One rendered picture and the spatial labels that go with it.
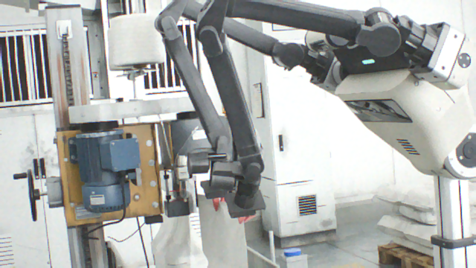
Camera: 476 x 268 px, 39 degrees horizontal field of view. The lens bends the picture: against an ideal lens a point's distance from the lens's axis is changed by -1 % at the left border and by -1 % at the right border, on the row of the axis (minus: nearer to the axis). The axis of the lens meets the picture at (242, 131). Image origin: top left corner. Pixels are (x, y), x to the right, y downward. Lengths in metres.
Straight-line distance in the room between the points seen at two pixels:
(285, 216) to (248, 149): 4.51
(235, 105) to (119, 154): 0.54
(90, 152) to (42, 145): 2.91
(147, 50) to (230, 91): 0.59
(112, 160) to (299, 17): 0.79
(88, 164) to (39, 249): 3.01
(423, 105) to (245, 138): 0.45
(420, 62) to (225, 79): 0.45
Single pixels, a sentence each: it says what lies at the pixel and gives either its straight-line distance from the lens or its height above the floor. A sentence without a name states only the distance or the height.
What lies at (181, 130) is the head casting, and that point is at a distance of 2.34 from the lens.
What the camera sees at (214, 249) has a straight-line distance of 2.27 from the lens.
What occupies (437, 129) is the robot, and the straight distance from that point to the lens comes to 1.78.
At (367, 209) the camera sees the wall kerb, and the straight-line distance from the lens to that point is 7.13.
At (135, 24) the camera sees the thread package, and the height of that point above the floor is 1.65.
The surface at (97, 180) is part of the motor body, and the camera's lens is 2.11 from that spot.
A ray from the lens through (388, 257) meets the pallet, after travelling 5.44.
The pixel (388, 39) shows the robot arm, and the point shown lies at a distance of 1.53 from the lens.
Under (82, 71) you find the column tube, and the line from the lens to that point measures 2.36.
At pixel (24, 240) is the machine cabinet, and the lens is 5.09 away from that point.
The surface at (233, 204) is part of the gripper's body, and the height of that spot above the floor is 1.12.
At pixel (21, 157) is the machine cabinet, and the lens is 5.02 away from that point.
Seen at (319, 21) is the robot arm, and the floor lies 1.55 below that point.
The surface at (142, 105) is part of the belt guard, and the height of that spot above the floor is 1.40.
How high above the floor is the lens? 1.40
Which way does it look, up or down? 3 degrees down
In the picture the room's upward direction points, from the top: 5 degrees counter-clockwise
